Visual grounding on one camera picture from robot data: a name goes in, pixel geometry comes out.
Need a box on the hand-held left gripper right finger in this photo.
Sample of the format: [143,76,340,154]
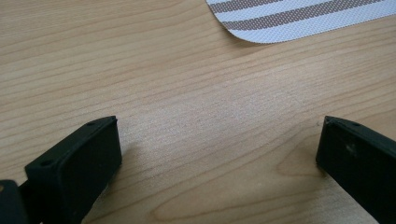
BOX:
[316,115,396,224]

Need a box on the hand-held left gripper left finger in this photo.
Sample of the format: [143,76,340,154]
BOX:
[18,115,123,224]

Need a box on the grey striped placemat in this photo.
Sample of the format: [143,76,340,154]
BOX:
[205,0,396,45]

